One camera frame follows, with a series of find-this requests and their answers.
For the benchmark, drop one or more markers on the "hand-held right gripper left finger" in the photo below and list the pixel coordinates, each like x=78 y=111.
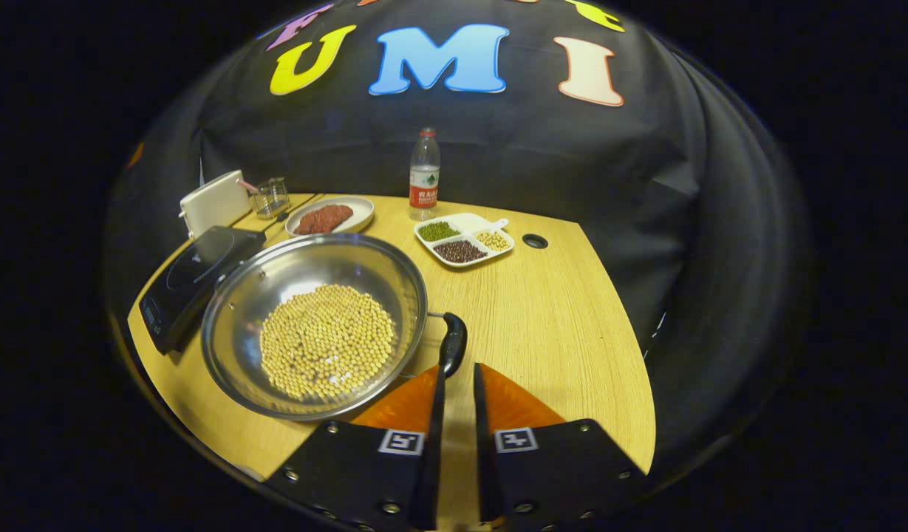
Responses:
x=431 y=458

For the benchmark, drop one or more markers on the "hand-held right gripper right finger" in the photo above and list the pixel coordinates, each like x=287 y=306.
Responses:
x=483 y=458

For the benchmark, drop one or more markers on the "stainless steel pot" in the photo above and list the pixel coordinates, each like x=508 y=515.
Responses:
x=313 y=266

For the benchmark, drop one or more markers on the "black induction cooktop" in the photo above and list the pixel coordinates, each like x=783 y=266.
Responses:
x=195 y=273

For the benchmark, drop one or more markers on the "pile of soybeans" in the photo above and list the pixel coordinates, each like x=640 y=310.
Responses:
x=328 y=340

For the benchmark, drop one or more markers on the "dark red beans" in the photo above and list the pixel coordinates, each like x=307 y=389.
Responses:
x=459 y=251

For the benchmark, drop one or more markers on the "small soybean portion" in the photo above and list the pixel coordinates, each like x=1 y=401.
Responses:
x=492 y=241

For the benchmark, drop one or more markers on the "green mung beans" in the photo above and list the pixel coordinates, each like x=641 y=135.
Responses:
x=439 y=231

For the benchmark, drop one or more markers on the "white divided dish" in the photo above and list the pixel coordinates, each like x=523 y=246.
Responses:
x=465 y=222

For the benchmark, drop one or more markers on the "white round plate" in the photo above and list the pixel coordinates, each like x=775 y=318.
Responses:
x=359 y=209

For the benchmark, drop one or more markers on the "raw red meat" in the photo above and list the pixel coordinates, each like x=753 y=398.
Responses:
x=323 y=219

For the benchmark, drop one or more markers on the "clear plastic water bottle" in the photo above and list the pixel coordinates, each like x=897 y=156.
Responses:
x=424 y=177

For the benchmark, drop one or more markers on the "clear utensil holder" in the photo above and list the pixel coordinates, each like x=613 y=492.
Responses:
x=271 y=198

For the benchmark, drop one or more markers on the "pink utensil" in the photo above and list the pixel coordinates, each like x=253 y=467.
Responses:
x=245 y=185

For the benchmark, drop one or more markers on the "white toaster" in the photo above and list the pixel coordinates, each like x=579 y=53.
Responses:
x=213 y=203

